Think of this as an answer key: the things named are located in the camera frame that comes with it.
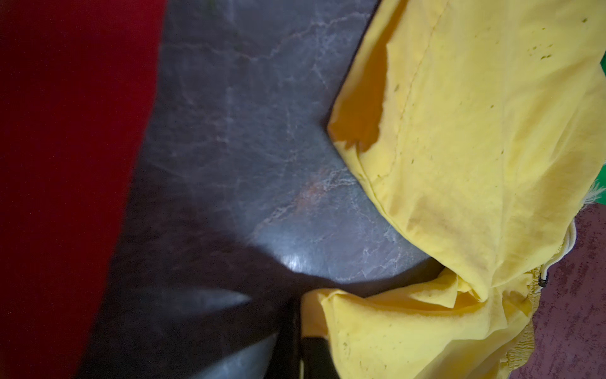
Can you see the green plastic basket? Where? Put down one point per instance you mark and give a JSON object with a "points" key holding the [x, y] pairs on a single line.
{"points": [[601, 179]]}

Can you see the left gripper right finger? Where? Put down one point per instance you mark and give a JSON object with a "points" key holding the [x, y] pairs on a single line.
{"points": [[317, 360]]}

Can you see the yellow shorts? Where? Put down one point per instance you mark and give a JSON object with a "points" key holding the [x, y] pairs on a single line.
{"points": [[477, 129]]}

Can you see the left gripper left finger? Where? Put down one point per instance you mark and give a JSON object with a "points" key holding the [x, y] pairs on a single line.
{"points": [[285, 362]]}

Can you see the red shorts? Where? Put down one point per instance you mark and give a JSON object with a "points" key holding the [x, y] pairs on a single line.
{"points": [[78, 81]]}

